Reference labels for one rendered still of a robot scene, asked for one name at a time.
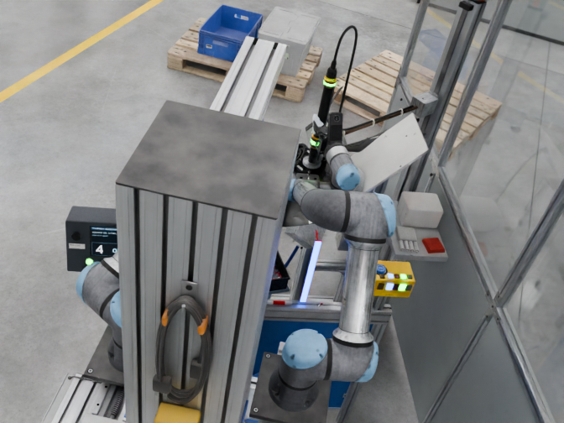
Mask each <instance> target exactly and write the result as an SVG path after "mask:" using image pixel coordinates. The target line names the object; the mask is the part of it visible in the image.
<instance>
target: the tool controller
mask: <svg viewBox="0 0 564 423"><path fill-rule="evenodd" d="M65 239H66V260H67V270H68V271H75V272H81V271H82V270H83V269H84V268H85V267H86V266H87V264H86V259H87V258H91V259H93V260H94V262H101V261H102V260H103V259H104V258H111V257H112V256H113V255H114V254H115V253H116V252H117V250H118V232H117V214H116V208H102V207H89V206H73V207H72V208H71V209H70V212H69V215H68V217H67V218H66V220H65ZM91 242H95V243H107V256H96V255H91Z"/></svg>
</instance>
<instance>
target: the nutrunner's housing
mask: <svg viewBox="0 0 564 423"><path fill-rule="evenodd" d="M336 65H337V61H334V60H332V63H331V66H330V67H329V68H328V69H327V72H326V77H327V78H329V79H336V78H337V68H336ZM317 157H318V152H317V149H313V148H312V147H311V148H310V153H309V159H308V161H309V162H310V163H312V164H314V163H316V160H317Z"/></svg>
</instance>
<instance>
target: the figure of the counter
mask: <svg viewBox="0 0 564 423"><path fill-rule="evenodd" d="M91 255H96V256H107V243H95V242H91Z"/></svg>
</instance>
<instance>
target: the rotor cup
mask: <svg viewBox="0 0 564 423"><path fill-rule="evenodd" d="M308 150H309V151H310V148H309V147H308V146H307V145H306V144H303V143H300V144H299V146H298V150H297V156H296V159H295V167H294V171H293V174H294V175H295V176H296V174H297V173H301V174H309V173H308V171H309V169H308V168H307V167H305V166H304V165H303V158H305V157H306V156H308V155H309V153H308V152H307V151H308ZM297 165H299V166H300V167H301V168H302V169H303V170H301V169H300V168H298V167H297ZM328 168H329V164H328V163H327V162H326V160H325V161H323V160H321V166H320V167H319V168H317V169H313V170H312V171H311V174H313V175H319V180H320V181H321V180H322V179H323V178H324V177H325V175H326V173H327V171H328Z"/></svg>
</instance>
